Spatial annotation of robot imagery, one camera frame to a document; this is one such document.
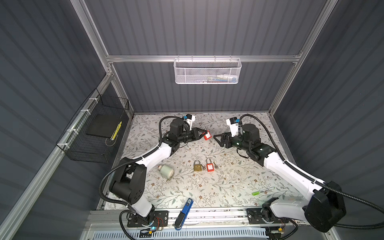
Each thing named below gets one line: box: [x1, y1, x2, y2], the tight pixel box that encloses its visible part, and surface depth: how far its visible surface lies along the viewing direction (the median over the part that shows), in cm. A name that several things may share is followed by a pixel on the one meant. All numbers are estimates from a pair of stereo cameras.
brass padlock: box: [193, 159, 202, 172], surface depth 93 cm
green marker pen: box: [251, 186, 275, 196], surface depth 83 cm
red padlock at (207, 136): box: [203, 130, 212, 141], surface depth 82 cm
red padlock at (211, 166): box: [208, 158, 215, 172], surface depth 91 cm
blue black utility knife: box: [174, 198, 194, 231], surface depth 75 cm
